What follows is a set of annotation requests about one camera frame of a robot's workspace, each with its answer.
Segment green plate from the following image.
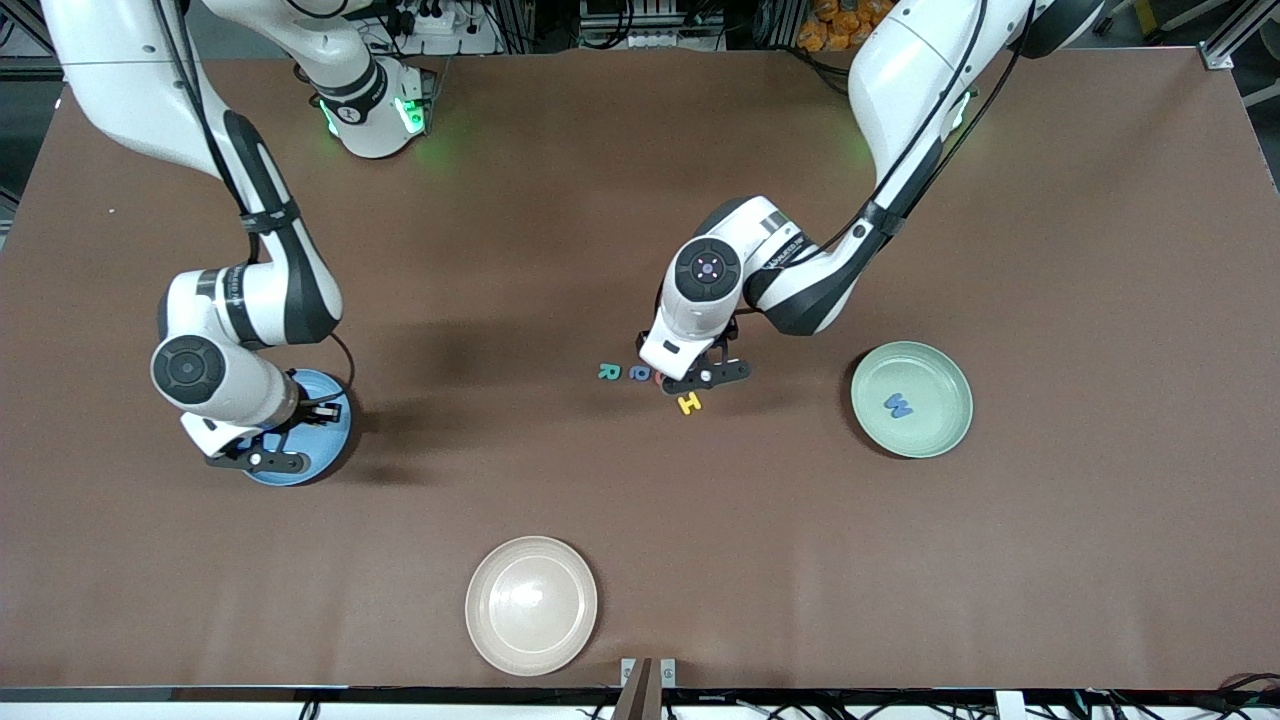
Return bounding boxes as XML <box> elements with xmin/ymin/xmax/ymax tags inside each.
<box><xmin>851</xmin><ymin>341</ymin><xmax>974</xmax><ymax>459</ymax></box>

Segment orange snack bags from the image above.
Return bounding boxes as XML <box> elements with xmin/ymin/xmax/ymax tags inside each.
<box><xmin>797</xmin><ymin>0</ymin><xmax>886</xmax><ymax>53</ymax></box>

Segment blue plate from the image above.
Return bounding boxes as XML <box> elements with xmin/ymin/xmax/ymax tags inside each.
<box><xmin>240</xmin><ymin>369</ymin><xmax>353</xmax><ymax>488</ymax></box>

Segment beige plate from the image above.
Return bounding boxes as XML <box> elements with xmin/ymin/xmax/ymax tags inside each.
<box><xmin>465</xmin><ymin>536</ymin><xmax>599</xmax><ymax>677</ymax></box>

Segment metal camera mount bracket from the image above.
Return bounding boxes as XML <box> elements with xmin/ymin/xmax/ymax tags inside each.
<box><xmin>620</xmin><ymin>657</ymin><xmax>678</xmax><ymax>720</ymax></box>

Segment aluminium frame with bracket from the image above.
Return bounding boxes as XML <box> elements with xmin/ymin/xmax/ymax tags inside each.
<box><xmin>0</xmin><ymin>0</ymin><xmax>63</xmax><ymax>81</ymax></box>
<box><xmin>1200</xmin><ymin>0</ymin><xmax>1280</xmax><ymax>71</ymax></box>

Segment black electronics box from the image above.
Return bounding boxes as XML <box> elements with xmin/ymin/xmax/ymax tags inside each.
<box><xmin>578</xmin><ymin>0</ymin><xmax>726</xmax><ymax>51</ymax></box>

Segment white power strip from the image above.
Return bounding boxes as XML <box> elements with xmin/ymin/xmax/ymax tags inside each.
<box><xmin>385</xmin><ymin>0</ymin><xmax>463</xmax><ymax>36</ymax></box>

